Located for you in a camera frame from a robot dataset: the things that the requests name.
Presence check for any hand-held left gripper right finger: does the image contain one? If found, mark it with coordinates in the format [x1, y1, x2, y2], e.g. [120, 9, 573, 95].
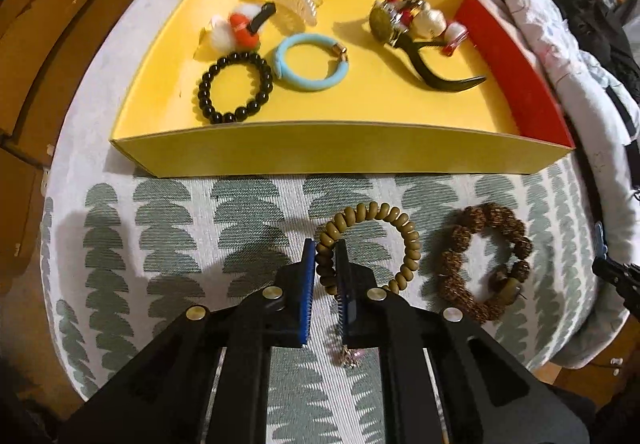
[335, 240, 591, 444]

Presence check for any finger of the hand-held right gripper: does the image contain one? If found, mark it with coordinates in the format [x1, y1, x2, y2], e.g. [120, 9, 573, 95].
[591, 221, 640, 320]

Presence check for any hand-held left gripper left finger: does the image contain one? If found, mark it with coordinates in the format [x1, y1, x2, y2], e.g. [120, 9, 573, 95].
[60, 239, 317, 444]

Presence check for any olive bead bracelet with charm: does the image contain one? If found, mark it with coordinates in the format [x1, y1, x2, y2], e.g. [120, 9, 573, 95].
[315, 203, 420, 370]

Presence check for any yellow cardboard box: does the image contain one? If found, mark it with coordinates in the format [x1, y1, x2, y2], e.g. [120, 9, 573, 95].
[109, 0, 576, 179]

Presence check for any light blue hair tie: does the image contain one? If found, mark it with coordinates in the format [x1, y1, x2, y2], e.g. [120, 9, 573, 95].
[274, 33, 351, 92]

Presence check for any black bead bracelet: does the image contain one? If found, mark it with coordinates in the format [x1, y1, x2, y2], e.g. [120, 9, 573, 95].
[197, 51, 275, 125]

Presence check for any wristwatch with black strap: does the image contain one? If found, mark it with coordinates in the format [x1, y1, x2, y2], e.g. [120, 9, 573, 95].
[369, 0, 488, 92]

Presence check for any red white santa hair clip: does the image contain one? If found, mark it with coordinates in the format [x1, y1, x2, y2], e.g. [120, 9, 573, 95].
[440, 22, 471, 58]

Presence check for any cream duck hair clip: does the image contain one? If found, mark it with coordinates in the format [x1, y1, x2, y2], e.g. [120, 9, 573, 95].
[410, 7, 448, 40]

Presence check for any white duck plush hair clip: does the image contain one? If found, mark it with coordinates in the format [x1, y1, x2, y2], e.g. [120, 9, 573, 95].
[202, 0, 277, 51]

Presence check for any black clothing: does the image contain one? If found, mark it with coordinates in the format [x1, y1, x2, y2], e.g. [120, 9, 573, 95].
[532, 0, 640, 105]

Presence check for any wooden wardrobe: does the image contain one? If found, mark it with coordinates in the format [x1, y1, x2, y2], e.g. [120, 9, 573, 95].
[0, 0, 166, 270]

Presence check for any brown seed bead bracelet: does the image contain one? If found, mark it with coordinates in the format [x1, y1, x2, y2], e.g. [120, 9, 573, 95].
[437, 203, 533, 324]

